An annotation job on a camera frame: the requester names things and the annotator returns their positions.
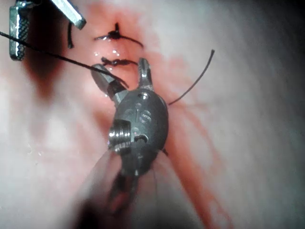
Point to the right arm needle driver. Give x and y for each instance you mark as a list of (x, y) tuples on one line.
[(145, 119)]

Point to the black thread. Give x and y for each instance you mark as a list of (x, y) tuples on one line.
[(59, 57)]

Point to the right arm needle driver jaw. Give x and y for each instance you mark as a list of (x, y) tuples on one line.
[(107, 81), (145, 74)]

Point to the left arm needle driver jaw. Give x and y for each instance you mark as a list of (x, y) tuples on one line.
[(71, 14), (19, 35)]

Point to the tissue pad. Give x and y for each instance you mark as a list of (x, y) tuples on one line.
[(238, 119)]

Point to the black stitching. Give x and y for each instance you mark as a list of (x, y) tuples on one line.
[(116, 35)]

